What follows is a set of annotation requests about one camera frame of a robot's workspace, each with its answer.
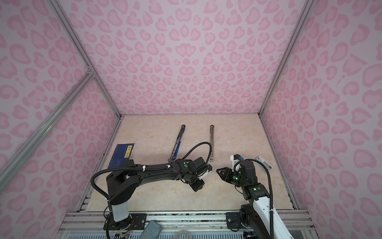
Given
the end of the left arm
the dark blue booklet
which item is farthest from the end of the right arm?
the dark blue booklet

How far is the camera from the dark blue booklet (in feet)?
3.12

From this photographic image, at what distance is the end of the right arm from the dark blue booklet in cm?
59

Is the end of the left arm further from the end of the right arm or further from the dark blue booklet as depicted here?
the dark blue booklet

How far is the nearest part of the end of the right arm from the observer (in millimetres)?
619
